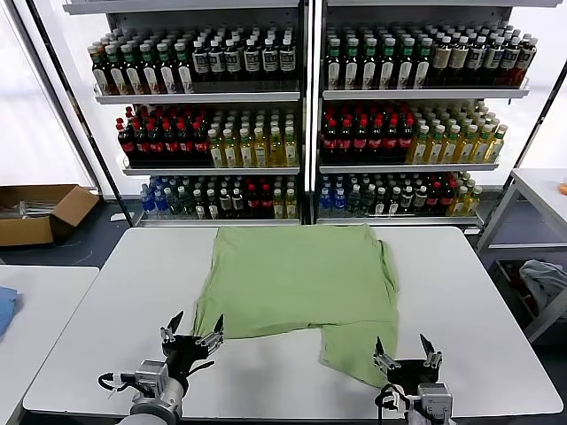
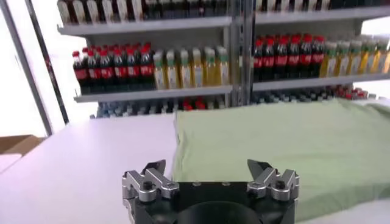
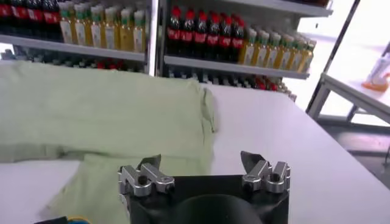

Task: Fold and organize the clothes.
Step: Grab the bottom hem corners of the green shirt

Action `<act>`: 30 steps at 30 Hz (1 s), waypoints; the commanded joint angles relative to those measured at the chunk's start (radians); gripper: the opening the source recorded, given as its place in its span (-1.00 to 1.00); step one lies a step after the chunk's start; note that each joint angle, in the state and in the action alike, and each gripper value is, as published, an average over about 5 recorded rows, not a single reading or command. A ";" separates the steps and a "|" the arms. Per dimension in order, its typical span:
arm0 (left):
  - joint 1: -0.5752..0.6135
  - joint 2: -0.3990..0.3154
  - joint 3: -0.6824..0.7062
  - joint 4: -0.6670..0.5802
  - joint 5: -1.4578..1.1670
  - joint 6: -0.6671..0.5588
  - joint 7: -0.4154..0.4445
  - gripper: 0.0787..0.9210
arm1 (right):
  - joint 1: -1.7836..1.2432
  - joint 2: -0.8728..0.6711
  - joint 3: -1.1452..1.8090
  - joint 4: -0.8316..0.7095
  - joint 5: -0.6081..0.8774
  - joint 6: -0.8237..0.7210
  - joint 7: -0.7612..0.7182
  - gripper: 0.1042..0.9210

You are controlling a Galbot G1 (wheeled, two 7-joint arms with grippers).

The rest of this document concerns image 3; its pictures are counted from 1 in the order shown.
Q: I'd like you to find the white bottle-shaped object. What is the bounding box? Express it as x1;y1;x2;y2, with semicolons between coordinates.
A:
367;51;390;86

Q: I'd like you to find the grey frame side table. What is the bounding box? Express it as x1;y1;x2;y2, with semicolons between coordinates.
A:
306;72;390;126

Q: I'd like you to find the grey metal shelving unit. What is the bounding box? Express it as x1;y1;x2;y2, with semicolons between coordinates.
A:
0;0;158;76
157;0;335;103

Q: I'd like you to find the small orange object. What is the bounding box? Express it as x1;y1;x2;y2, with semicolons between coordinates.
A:
361;79;390;93

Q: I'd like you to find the yellow tea bottle white cap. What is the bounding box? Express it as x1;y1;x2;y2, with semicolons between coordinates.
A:
255;30;269;68
133;9;147;53
239;27;257;66
289;37;304;72
104;6;118;50
266;32;281;69
73;3;88;46
89;5;103;49
119;7;133;52
59;2;74;45
300;39;317;73
277;35;293;71

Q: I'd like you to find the black window frame post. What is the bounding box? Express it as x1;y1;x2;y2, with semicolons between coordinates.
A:
305;0;362;113

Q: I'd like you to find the light green shirt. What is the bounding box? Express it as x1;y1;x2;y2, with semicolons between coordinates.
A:
0;60;219;224

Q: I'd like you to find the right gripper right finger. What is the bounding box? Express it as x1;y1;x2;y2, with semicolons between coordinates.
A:
239;150;292;194

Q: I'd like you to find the cola bottle red cap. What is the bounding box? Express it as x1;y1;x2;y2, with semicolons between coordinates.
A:
207;12;221;61
27;0;44;40
231;17;246;63
166;5;182;57
43;0;61;42
194;9;208;60
181;8;195;58
11;0;28;40
0;0;12;39
219;14;233;62

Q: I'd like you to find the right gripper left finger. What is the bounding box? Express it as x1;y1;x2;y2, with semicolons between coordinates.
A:
118;154;176;197

